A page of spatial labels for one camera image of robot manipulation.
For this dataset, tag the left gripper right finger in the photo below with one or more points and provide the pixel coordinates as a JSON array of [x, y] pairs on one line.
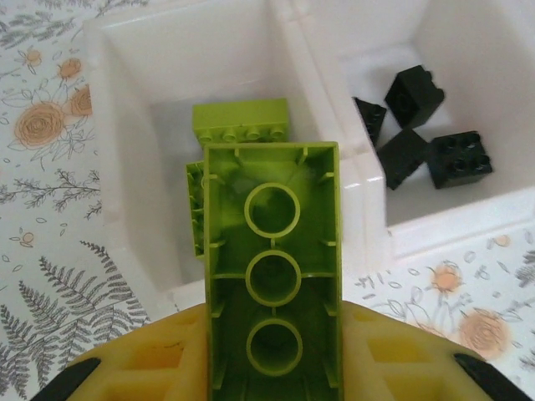
[[409, 372]]

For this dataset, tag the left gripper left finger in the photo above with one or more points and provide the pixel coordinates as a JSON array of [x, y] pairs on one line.
[[138, 376]]

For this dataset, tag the black lego brick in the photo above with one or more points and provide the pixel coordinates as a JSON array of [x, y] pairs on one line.
[[372, 119], [460, 160], [403, 158], [414, 96]]

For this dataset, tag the white three-compartment container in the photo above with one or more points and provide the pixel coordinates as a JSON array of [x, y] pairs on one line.
[[138, 167]]

